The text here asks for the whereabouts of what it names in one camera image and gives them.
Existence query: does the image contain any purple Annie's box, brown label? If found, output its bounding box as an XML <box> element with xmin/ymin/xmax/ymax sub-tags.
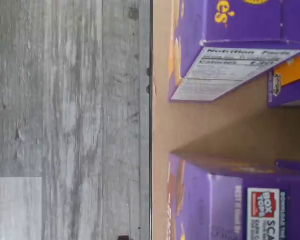
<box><xmin>167</xmin><ymin>152</ymin><xmax>300</xmax><ymax>240</ymax></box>
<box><xmin>276</xmin><ymin>159</ymin><xmax>300</xmax><ymax>177</ymax></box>

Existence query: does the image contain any brown fibreboard shelf board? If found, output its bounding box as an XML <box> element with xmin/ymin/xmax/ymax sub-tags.
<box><xmin>152</xmin><ymin>0</ymin><xmax>300</xmax><ymax>181</ymax></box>

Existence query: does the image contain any purple Annie's box, orange label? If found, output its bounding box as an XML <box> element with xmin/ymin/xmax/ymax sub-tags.
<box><xmin>167</xmin><ymin>0</ymin><xmax>300</xmax><ymax>103</ymax></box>
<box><xmin>266</xmin><ymin>37</ymin><xmax>300</xmax><ymax>109</ymax></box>

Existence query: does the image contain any black metal rack frame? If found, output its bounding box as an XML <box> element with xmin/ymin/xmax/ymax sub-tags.
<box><xmin>145</xmin><ymin>0</ymin><xmax>154</xmax><ymax>240</ymax></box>

